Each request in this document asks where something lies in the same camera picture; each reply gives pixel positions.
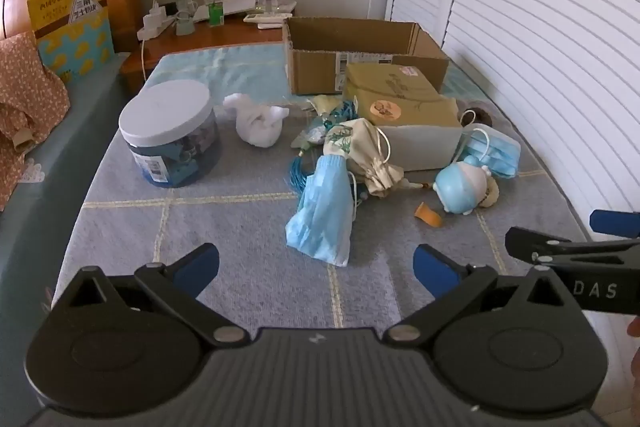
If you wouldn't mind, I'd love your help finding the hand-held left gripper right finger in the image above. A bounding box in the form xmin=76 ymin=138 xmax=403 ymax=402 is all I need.
xmin=382 ymin=244 xmax=593 ymax=348

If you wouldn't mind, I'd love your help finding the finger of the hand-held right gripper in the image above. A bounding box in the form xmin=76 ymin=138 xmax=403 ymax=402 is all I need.
xmin=590 ymin=209 xmax=640 ymax=239
xmin=505 ymin=227 xmax=640 ymax=266

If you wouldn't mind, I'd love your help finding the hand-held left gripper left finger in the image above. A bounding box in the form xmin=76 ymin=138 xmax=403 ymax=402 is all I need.
xmin=50 ymin=243 xmax=251 ymax=348

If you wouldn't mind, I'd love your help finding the wide blue face mask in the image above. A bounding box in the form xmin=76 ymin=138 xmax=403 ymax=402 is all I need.
xmin=285 ymin=155 xmax=357 ymax=267

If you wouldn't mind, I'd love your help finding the cream drawstring pouch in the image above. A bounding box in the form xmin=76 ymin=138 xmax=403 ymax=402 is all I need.
xmin=322 ymin=117 xmax=405 ymax=198

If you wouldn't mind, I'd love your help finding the white plush toy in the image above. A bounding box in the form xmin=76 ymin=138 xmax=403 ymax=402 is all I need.
xmin=223 ymin=93 xmax=291 ymax=150

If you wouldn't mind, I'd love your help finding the cardboard box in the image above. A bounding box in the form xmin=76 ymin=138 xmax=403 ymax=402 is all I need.
xmin=282 ymin=17 xmax=450 ymax=96

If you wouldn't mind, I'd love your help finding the person's right hand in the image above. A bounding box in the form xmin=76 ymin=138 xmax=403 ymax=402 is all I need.
xmin=627 ymin=314 xmax=640 ymax=408

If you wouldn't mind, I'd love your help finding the small orange piece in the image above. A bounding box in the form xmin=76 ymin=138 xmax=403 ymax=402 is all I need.
xmin=415 ymin=202 xmax=442 ymax=227

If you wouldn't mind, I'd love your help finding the light blue toy figure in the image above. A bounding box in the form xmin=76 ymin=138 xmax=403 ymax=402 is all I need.
xmin=433 ymin=156 xmax=494 ymax=216

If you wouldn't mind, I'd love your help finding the beige plush toy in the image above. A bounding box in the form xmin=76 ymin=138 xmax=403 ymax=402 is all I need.
xmin=479 ymin=179 xmax=501 ymax=208

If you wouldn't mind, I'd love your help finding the sachet with blue tassel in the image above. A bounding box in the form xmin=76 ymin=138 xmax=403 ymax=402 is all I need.
xmin=288 ymin=126 xmax=332 ymax=198

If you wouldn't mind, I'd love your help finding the clear jar with white lid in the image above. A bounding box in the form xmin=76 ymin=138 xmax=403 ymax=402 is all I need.
xmin=118 ymin=80 xmax=222 ymax=189

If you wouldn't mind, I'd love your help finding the brown tape roll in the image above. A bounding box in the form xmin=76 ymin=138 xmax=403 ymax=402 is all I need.
xmin=459 ymin=106 xmax=495 ymax=128

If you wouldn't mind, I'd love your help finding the teal bed sheet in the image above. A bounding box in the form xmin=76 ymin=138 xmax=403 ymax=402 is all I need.
xmin=0 ymin=51 xmax=132 ymax=427

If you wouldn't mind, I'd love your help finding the olive gift box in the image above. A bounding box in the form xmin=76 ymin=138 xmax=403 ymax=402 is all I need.
xmin=342 ymin=62 xmax=464 ymax=172

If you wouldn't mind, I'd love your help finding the teal patterned sachet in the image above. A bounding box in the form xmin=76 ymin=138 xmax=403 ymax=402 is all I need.
xmin=322 ymin=100 xmax=362 ymax=130

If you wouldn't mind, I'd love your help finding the cream fabric sachet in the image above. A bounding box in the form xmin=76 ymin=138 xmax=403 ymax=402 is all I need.
xmin=305 ymin=94 xmax=347 ymax=116

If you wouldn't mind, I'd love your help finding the wooden nightstand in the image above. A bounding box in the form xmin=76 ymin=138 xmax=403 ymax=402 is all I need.
xmin=121 ymin=14 xmax=292 ymax=96

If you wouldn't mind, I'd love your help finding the white power strip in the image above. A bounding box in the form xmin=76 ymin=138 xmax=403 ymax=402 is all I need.
xmin=137 ymin=0 xmax=177 ymax=40

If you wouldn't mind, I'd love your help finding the white remote control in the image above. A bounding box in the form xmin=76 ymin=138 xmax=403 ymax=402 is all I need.
xmin=243 ymin=12 xmax=297 ymax=30

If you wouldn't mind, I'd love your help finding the yellow and blue book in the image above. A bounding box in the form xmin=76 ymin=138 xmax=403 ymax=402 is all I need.
xmin=27 ymin=0 xmax=115 ymax=83

